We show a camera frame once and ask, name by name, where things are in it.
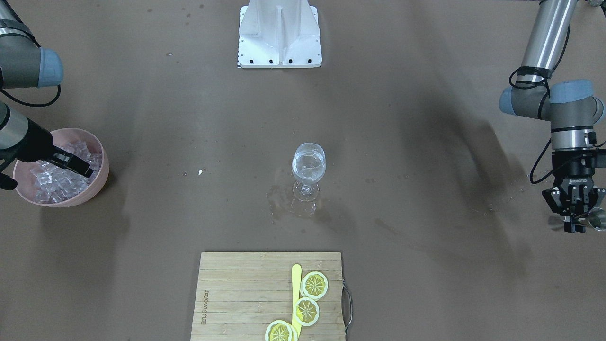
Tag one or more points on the steel cocktail jigger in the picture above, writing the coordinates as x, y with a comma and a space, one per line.
596, 219

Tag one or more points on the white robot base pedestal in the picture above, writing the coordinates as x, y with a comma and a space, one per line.
279, 34

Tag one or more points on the lemon slice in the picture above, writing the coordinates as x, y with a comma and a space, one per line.
280, 330
314, 285
306, 311

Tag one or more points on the lemon slice far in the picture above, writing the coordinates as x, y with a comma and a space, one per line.
314, 285

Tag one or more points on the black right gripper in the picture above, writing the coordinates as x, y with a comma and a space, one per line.
36, 141

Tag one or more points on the clear wine glass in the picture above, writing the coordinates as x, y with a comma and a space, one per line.
308, 167

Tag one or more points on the bamboo cutting board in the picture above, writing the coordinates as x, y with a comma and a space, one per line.
238, 295

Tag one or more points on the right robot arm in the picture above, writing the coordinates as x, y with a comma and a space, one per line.
24, 64

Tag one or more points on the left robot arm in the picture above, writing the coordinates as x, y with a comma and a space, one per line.
572, 110

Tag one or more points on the pile of clear ice cubes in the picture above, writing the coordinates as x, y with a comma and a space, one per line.
54, 185

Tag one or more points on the pink bowl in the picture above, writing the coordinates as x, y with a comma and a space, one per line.
21, 171

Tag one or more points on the lemon slice middle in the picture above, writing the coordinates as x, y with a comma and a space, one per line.
306, 311

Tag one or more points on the lemon slice near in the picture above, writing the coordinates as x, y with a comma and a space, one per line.
280, 330

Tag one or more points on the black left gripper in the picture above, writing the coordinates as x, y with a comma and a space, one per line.
574, 176

